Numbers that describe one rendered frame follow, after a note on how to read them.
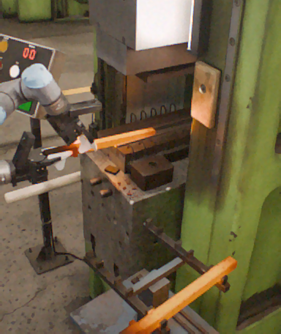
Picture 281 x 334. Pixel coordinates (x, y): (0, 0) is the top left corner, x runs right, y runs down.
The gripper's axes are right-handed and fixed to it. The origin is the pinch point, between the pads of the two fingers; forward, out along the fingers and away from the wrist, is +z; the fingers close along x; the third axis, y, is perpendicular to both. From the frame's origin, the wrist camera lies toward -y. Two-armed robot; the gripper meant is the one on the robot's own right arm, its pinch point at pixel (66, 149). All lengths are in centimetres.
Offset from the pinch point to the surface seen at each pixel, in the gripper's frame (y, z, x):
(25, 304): 102, -10, -34
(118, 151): 3.5, 17.1, 3.9
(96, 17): -38.6, 16.2, -11.4
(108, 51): -29.7, 16.4, -3.0
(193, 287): 7, 5, 62
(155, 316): 8, -8, 65
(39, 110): 3.2, 4.7, -37.5
